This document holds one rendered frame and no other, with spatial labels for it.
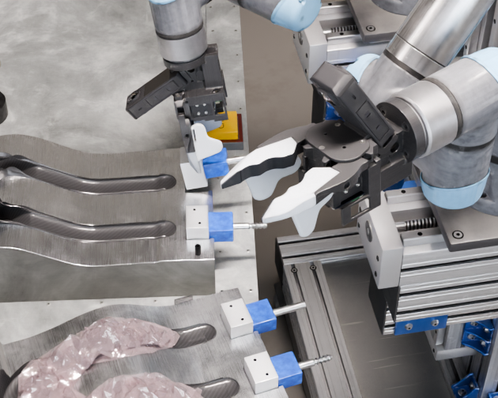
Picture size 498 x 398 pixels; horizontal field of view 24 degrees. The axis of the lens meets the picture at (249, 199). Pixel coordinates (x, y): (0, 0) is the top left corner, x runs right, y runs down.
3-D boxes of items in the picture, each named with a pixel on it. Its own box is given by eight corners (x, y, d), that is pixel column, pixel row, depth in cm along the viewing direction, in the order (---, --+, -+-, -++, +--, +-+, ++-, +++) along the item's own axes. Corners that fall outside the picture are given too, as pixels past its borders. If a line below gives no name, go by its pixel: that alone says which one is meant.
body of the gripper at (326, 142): (339, 230, 119) (427, 182, 123) (337, 165, 113) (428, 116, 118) (294, 195, 124) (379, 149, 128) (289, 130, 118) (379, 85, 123)
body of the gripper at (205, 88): (228, 124, 183) (216, 59, 176) (175, 132, 184) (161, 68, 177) (228, 98, 189) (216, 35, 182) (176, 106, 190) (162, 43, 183)
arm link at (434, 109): (458, 98, 120) (405, 66, 125) (426, 115, 118) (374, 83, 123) (456, 155, 124) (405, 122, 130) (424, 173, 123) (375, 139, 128)
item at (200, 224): (265, 225, 191) (265, 202, 187) (267, 247, 188) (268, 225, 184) (186, 227, 191) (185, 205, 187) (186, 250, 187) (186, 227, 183)
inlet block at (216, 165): (262, 159, 196) (256, 133, 192) (263, 177, 192) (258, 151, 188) (186, 172, 197) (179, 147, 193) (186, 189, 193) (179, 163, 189)
